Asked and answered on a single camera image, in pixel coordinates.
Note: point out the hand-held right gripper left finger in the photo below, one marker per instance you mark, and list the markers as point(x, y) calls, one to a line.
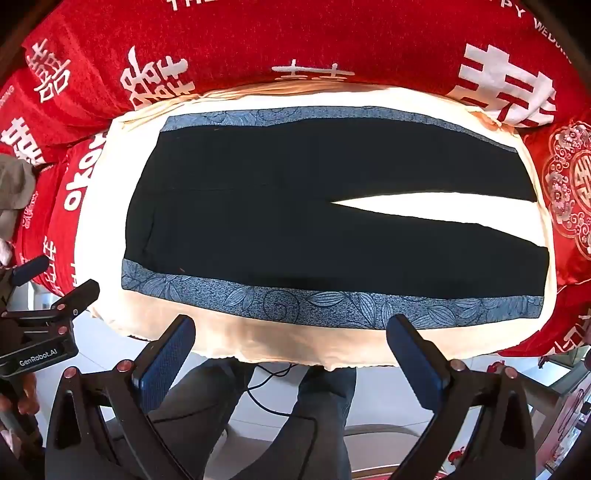
point(166, 364)

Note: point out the red embroidered pillow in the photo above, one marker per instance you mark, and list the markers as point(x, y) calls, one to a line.
point(569, 184)

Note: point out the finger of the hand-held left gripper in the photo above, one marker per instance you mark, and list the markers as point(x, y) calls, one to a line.
point(78, 295)
point(30, 271)

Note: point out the red printed blanket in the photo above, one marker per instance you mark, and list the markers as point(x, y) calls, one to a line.
point(277, 37)

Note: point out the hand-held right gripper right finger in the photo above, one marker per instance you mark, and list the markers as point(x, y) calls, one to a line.
point(415, 364)

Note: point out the grey metal table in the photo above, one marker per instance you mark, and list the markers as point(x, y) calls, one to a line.
point(554, 384)

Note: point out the cream bed sheet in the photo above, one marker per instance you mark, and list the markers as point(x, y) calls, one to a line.
point(277, 344)

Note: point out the person's left hand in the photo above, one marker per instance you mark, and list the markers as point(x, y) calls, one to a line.
point(28, 397)

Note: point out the black pants with blue trim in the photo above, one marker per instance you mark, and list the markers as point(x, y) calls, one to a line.
point(277, 221)

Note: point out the person's right leg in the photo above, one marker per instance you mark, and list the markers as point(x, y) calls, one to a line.
point(323, 415)

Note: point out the grey cloth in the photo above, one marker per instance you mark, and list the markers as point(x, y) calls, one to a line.
point(14, 194)

